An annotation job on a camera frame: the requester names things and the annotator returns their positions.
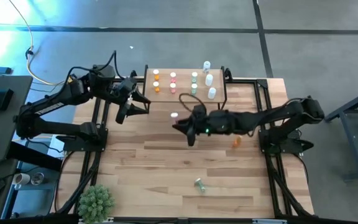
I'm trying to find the wooden workbench blue steel legs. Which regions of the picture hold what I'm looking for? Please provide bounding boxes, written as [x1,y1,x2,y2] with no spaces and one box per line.
[321,83,358,183]

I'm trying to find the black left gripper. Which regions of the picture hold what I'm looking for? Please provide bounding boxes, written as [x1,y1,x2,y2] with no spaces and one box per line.
[115,76,152,118]

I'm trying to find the wooden shelf black metal frame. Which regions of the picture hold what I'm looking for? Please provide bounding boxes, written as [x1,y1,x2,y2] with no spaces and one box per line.
[142,64,229,115]

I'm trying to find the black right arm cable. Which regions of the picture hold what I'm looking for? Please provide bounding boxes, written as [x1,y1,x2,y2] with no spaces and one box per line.
[178,92,208,113]

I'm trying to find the metal cup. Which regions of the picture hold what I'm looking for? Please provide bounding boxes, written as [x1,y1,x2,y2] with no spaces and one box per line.
[30,172,45,186]

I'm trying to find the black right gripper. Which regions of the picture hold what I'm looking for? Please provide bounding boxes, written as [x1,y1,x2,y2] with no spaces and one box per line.
[172,105,217,147]

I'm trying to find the black aluminium table frame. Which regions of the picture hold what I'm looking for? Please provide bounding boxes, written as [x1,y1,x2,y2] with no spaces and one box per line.
[50,74,315,224]

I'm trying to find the yellow cable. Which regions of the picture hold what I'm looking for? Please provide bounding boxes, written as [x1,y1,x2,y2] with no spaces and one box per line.
[9,0,65,86]

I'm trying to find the teal medicine bottle red pill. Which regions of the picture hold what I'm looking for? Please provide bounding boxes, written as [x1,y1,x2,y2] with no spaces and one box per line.
[194,178,206,193]

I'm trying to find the green artificial plant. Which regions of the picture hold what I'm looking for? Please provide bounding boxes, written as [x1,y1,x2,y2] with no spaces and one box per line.
[78,184,116,224]

